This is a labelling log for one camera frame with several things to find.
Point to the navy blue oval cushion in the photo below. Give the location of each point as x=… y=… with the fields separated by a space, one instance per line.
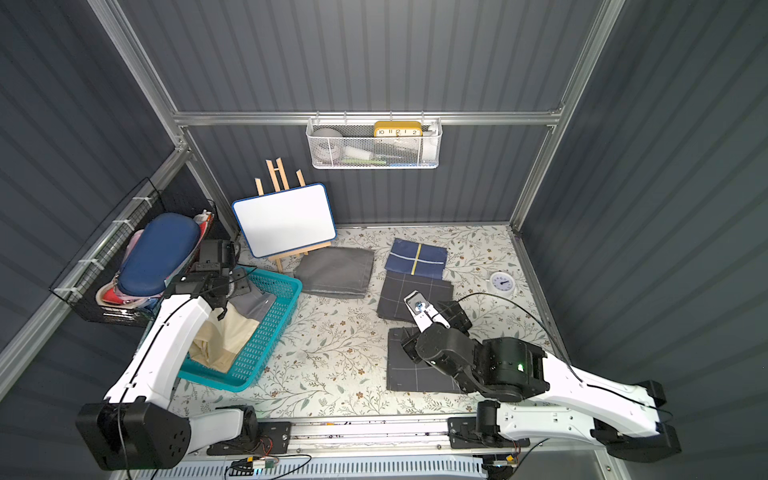
x=164 y=245

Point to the small white round clock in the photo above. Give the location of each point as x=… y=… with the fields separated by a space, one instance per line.
x=502 y=283

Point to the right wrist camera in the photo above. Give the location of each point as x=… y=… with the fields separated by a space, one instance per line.
x=424 y=313

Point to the yellow clock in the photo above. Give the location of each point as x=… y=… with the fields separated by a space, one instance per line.
x=398 y=129

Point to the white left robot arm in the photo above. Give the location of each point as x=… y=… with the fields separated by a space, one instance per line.
x=132 y=427

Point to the beige and grey pillowcase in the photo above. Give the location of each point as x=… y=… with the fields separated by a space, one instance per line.
x=226 y=332

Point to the black wire side basket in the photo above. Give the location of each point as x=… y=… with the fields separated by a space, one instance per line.
x=95 y=268

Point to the tape roll in wall basket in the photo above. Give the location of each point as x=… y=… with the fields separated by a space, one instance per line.
x=326 y=146

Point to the teal plastic basket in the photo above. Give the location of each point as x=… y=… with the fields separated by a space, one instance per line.
x=253 y=358

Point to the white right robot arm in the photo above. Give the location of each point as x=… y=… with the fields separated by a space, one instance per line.
x=529 y=393

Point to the navy folded pillowcase yellow stripe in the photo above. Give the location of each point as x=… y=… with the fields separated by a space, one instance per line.
x=417 y=259

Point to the white wire wall basket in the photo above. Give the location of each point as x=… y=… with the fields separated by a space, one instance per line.
x=363 y=151

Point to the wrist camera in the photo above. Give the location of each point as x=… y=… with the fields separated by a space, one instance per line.
x=215 y=256
x=424 y=313

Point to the blue framed whiteboard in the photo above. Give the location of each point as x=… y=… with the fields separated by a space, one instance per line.
x=280 y=222

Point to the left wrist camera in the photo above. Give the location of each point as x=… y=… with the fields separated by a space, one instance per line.
x=215 y=256

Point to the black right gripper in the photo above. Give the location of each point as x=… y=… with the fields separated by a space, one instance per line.
x=444 y=314

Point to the metal base rail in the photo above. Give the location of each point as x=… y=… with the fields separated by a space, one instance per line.
x=384 y=435

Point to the dark grid pillowcase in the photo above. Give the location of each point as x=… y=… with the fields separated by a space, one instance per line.
x=404 y=375
x=397 y=287

